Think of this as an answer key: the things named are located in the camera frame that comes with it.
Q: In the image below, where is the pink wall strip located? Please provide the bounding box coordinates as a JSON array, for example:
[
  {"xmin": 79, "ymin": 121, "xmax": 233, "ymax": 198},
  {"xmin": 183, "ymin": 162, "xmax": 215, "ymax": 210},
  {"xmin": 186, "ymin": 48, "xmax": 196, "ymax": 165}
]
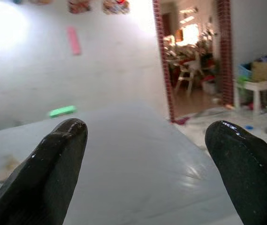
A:
[{"xmin": 66, "ymin": 26, "xmax": 83, "ymax": 56}]

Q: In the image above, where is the colourful wall decoration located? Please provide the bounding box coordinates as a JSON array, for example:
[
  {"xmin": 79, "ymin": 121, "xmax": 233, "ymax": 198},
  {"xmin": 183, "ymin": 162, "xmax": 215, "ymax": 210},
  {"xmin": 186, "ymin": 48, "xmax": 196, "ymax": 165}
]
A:
[
  {"xmin": 68, "ymin": 0, "xmax": 93, "ymax": 14},
  {"xmin": 102, "ymin": 0, "xmax": 131, "ymax": 15}
]

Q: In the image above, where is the red brick door frame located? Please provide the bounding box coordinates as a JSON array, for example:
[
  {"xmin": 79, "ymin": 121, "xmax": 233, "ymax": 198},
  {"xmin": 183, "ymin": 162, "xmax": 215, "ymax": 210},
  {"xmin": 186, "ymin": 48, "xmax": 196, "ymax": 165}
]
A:
[{"xmin": 152, "ymin": 0, "xmax": 234, "ymax": 124}]

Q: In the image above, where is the red cloth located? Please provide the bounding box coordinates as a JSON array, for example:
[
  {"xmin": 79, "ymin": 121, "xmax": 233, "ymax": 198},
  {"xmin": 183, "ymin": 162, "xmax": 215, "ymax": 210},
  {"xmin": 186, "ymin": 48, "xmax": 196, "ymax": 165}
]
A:
[{"xmin": 174, "ymin": 116, "xmax": 191, "ymax": 126}]

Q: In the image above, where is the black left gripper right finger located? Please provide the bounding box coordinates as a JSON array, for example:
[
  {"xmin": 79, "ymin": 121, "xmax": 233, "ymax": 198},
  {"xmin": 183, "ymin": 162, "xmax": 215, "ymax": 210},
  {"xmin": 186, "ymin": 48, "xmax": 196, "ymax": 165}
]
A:
[{"xmin": 204, "ymin": 120, "xmax": 267, "ymax": 225}]

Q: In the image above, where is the green plastic stool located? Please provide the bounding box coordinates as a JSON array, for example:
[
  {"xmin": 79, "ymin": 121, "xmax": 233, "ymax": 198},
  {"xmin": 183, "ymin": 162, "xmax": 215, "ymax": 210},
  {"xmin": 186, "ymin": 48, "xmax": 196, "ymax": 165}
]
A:
[{"xmin": 48, "ymin": 105, "xmax": 78, "ymax": 119}]

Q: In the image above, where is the woven tan basket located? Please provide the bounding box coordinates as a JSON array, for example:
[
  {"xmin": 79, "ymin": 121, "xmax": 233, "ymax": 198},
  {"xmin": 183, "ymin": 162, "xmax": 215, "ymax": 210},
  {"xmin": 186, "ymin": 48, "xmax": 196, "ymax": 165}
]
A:
[{"xmin": 250, "ymin": 58, "xmax": 267, "ymax": 83}]

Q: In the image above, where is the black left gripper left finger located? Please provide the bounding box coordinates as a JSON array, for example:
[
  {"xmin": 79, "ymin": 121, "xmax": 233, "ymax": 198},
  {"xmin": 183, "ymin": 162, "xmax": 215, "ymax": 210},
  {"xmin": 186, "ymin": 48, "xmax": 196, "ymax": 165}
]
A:
[{"xmin": 0, "ymin": 118, "xmax": 89, "ymax": 225}]

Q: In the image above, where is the white chair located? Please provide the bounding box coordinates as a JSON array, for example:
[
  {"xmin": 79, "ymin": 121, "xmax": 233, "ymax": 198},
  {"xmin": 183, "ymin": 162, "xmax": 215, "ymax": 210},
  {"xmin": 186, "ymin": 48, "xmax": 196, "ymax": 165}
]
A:
[{"xmin": 175, "ymin": 50, "xmax": 205, "ymax": 94}]

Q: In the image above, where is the blue plastic basket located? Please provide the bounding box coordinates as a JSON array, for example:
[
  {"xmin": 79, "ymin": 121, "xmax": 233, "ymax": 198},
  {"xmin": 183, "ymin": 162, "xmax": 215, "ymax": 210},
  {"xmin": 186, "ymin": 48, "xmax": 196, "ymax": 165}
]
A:
[{"xmin": 237, "ymin": 62, "xmax": 253, "ymax": 81}]

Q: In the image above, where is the small white table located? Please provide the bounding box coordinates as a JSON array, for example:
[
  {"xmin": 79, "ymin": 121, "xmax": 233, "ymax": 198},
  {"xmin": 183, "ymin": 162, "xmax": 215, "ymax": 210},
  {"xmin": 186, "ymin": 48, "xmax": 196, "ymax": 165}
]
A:
[{"xmin": 233, "ymin": 79, "xmax": 267, "ymax": 113}]

